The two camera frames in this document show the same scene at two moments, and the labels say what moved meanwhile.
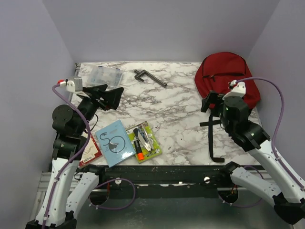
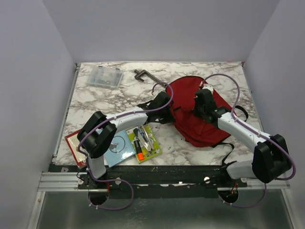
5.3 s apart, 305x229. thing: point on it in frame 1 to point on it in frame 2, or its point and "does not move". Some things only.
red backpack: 215,73 to 196,130
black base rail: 166,178 does not move
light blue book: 115,143 does not move
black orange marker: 140,154 does not move
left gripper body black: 94,101 to 165,116
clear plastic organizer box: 99,75 does not move
